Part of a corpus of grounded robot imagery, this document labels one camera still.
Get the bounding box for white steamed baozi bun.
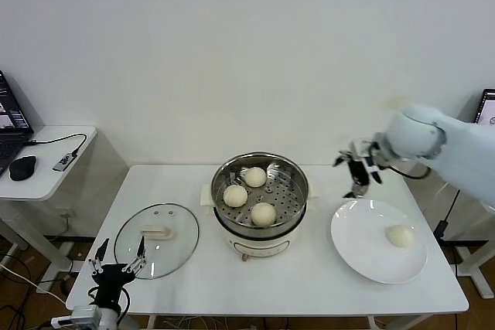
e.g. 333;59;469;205
243;166;268;189
385;224;415;249
223;184;249;208
250;202;278;229

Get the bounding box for glass lid with cream handle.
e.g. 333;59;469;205
114;202;200;280

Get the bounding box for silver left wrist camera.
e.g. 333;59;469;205
51;304;101;330

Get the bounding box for black computer mouse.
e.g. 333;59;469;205
9;155;39;182

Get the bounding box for cream electric cooking pot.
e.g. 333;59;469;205
200;177;324;264

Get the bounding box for black power cable with adapter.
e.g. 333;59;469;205
432;189;463;242

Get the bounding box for black floor cable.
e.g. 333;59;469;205
0;254;32;283

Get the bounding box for grey open laptop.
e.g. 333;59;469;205
473;88;495;126

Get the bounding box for black open laptop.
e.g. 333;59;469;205
0;70;36;179

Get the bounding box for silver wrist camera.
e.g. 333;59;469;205
51;304;101;330
365;162;384;186

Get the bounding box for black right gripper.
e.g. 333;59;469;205
333;150;370;200

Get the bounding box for white round plate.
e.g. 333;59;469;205
330;199;428;284

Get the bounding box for white floor cable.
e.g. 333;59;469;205
0;264;69;304

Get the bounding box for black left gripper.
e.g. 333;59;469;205
87;234;149;306

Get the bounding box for silver usb hub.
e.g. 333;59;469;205
53;150;77;172

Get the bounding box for black usb cable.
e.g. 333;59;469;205
25;133;89;155

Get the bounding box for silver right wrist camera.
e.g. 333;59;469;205
365;162;384;186

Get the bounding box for stainless steel steamer basket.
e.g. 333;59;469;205
210;151;310;238

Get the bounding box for white side table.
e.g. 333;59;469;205
444;186;495;300
0;125;100;283

